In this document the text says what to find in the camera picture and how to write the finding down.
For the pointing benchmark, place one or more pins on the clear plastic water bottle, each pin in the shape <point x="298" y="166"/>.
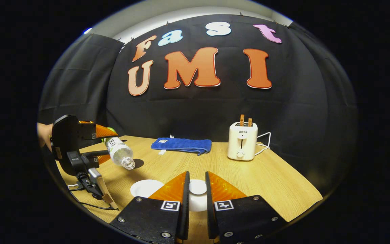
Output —
<point x="118" y="150"/>

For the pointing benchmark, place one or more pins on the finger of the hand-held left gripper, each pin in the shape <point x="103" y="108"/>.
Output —
<point x="86" y="130"/>
<point x="96" y="156"/>

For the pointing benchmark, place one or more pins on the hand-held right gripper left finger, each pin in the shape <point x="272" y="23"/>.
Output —
<point x="184" y="217"/>

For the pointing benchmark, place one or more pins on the blue towel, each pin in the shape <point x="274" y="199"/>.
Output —
<point x="181" y="145"/>

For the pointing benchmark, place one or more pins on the ceiling light panel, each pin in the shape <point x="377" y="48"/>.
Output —
<point x="86" y="30"/>

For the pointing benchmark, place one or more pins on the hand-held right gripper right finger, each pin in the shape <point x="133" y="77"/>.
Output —
<point x="210" y="217"/>

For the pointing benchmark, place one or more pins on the white teacup lid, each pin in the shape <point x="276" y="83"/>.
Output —
<point x="197" y="187"/>

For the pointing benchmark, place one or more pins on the white toaster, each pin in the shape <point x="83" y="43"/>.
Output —
<point x="242" y="145"/>

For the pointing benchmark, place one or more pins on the white teacup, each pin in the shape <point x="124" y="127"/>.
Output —
<point x="142" y="188"/>

